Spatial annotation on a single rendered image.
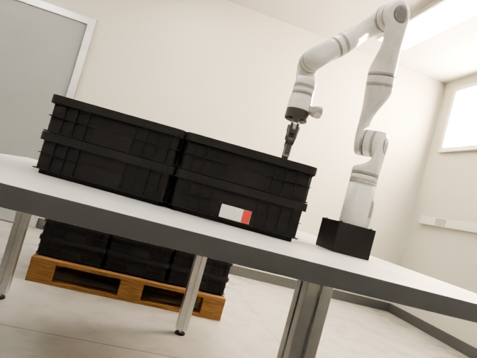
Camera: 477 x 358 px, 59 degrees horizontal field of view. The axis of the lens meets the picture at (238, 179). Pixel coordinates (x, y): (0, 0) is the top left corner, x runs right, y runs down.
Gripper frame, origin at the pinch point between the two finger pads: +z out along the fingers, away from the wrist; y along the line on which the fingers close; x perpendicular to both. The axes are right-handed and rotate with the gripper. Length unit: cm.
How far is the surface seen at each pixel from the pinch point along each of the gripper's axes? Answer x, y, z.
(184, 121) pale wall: -101, -297, -48
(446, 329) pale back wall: 199, -286, 79
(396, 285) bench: 27, 45, 27
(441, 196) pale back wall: 184, -336, -49
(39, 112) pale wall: -230, -259, -13
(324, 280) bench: 12, 49, 29
